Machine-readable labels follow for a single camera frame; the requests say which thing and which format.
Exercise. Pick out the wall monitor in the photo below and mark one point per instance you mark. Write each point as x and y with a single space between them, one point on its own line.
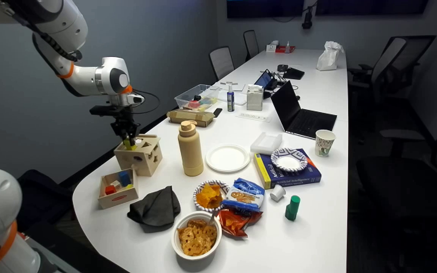
264 9
370 7

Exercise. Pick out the yellow wooden block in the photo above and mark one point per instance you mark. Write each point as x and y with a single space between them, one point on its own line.
127 145

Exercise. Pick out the clear plastic lid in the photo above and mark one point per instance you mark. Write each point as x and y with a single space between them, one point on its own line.
265 143

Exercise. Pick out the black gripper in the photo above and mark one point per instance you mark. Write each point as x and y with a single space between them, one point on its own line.
122 122

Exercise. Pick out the black phone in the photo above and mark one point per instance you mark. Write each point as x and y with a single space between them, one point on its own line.
217 113

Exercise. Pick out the tablet with blue screen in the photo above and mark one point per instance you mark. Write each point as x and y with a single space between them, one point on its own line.
265 81

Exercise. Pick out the red snack bag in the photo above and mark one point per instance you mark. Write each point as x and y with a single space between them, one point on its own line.
238 222

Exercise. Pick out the wooden block tray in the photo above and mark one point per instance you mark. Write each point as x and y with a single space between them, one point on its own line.
116 200

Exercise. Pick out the white tape roll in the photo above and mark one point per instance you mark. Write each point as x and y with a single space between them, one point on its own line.
276 194

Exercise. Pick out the white carton box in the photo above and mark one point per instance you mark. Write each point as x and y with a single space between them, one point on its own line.
254 98

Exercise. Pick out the red flat box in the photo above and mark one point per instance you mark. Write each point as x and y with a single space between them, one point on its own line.
285 49

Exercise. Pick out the white bowl with cereal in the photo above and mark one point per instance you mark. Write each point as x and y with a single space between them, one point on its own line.
197 238

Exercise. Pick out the black conference camera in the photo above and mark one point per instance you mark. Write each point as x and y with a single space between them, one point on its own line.
308 18

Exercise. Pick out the green small bottle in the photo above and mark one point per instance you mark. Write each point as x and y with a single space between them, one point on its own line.
292 209

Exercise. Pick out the open black laptop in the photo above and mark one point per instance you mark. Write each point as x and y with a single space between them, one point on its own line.
298 115

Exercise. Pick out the red wooden block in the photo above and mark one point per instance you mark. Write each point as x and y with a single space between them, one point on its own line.
109 191

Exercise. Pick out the black office chair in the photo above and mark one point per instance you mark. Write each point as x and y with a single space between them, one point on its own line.
221 62
397 62
250 45
409 177
41 203

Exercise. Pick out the small spray bottle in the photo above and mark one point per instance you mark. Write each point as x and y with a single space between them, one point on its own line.
230 101

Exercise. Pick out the white plastic bag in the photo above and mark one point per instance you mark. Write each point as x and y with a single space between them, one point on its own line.
329 57

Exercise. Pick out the white tissue box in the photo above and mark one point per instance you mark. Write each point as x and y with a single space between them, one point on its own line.
271 48

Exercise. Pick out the wooden shape sorter box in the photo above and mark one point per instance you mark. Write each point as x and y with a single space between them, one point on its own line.
139 157

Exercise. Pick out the clear plastic container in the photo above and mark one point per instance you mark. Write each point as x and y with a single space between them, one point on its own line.
195 98

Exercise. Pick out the blue wooden block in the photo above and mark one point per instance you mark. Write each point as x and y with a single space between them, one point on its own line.
122 178

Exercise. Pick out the blue snack bag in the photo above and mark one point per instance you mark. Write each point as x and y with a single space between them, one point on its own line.
244 195

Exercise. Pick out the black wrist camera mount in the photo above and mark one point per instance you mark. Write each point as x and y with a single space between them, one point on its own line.
104 110

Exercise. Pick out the paper cup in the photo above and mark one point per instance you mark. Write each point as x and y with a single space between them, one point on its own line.
324 143

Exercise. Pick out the black folded cloth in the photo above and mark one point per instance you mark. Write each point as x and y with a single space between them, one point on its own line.
154 210

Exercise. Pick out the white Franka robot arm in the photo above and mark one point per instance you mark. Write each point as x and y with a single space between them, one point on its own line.
66 51

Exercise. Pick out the patterned paper bowl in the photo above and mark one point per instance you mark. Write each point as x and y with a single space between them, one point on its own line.
288 160

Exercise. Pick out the patterned bowl with orange snacks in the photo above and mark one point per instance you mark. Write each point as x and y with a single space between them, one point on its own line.
210 197

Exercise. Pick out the black small device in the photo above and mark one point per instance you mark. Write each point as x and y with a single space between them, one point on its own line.
294 74

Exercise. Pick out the beige water bottle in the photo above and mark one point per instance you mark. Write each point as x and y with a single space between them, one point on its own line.
191 153

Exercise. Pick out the white round plate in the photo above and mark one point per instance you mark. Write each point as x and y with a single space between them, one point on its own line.
227 159

